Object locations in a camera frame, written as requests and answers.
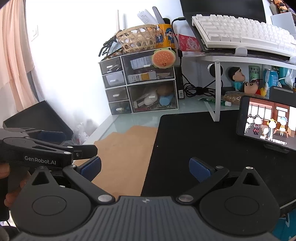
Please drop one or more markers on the white mechanical keyboard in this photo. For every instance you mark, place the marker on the white mechanical keyboard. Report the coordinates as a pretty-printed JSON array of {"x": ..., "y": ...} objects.
[{"x": 228, "y": 32}]

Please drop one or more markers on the brown round plush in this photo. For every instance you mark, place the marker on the brown round plush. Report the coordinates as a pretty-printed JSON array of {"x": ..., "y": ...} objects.
[{"x": 165, "y": 89}]

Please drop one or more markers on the black desk mat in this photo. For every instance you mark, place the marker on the black desk mat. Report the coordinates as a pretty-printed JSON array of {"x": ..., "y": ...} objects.
[{"x": 185, "y": 135}]

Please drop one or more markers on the woven bamboo basket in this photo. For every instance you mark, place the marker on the woven bamboo basket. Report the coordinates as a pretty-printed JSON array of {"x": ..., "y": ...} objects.
[{"x": 137, "y": 39}]

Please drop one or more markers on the smartphone playing cartoon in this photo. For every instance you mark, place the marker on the smartphone playing cartoon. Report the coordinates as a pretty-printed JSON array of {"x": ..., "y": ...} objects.
[{"x": 270, "y": 122}]

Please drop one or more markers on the blue cylinder plush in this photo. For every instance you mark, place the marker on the blue cylinder plush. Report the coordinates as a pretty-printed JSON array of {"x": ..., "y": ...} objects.
[{"x": 165, "y": 100}]

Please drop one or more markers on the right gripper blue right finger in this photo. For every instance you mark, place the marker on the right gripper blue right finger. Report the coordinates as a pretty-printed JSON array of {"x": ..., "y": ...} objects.
[{"x": 207, "y": 176}]

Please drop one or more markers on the white desk riser shelf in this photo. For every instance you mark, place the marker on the white desk riser shelf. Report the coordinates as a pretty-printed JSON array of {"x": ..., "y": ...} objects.
[{"x": 222, "y": 63}]

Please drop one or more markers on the cartoon boy figurine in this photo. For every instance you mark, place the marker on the cartoon boy figurine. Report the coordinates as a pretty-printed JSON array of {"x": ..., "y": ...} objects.
[{"x": 237, "y": 77}]

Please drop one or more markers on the black laptop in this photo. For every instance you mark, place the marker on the black laptop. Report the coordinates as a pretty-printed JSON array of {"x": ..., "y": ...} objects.
[{"x": 245, "y": 9}]

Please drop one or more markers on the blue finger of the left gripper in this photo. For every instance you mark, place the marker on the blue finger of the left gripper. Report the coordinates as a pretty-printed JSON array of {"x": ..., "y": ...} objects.
[{"x": 47, "y": 136}]

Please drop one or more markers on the black bin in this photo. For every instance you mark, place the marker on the black bin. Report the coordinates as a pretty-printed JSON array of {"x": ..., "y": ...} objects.
[{"x": 40, "y": 116}]

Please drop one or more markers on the green white tube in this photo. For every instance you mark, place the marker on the green white tube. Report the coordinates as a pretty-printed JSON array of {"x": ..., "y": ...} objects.
[{"x": 223, "y": 102}]

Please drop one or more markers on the peach curtain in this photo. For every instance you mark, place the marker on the peach curtain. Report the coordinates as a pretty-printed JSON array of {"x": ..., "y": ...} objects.
[{"x": 20, "y": 87}]

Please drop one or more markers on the black hair claw clips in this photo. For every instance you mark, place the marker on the black hair claw clips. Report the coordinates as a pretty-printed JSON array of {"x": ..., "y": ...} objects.
[{"x": 111, "y": 48}]

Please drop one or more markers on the brown cardboard sheet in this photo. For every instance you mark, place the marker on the brown cardboard sheet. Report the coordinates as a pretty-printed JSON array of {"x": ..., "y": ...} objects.
[{"x": 125, "y": 160}]

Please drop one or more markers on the blue drink can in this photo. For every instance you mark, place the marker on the blue drink can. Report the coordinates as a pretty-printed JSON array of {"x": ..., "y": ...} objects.
[{"x": 270, "y": 78}]

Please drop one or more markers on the white fluffy item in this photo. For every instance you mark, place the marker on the white fluffy item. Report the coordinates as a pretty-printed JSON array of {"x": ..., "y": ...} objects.
[{"x": 151, "y": 99}]

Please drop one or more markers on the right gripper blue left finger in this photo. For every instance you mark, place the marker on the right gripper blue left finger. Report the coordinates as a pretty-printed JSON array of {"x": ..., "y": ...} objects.
[{"x": 81, "y": 178}]

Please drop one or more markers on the person's left hand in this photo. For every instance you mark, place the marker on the person's left hand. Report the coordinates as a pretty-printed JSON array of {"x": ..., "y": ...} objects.
[{"x": 16, "y": 182}]

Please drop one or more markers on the yellow cartoon pen cup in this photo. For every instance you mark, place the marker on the yellow cartoon pen cup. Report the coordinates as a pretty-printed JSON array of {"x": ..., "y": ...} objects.
[{"x": 164, "y": 36}]

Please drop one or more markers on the clear plastic bags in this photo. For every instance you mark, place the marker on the clear plastic bags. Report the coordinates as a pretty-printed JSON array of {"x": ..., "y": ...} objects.
[{"x": 83, "y": 131}]

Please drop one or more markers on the white drawer organizer cabinet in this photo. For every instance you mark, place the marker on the white drawer organizer cabinet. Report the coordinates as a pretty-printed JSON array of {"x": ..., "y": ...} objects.
[{"x": 130, "y": 69}]

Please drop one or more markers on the red snack packet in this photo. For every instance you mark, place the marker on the red snack packet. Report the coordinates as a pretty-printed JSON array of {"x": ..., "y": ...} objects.
[{"x": 189, "y": 44}]

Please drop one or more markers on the hamburger plush toy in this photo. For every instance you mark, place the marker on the hamburger plush toy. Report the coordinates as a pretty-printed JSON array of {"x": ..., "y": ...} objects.
[{"x": 163, "y": 58}]

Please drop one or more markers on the clear large bottom drawer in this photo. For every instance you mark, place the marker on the clear large bottom drawer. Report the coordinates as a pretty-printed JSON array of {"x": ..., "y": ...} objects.
[{"x": 138, "y": 92}]

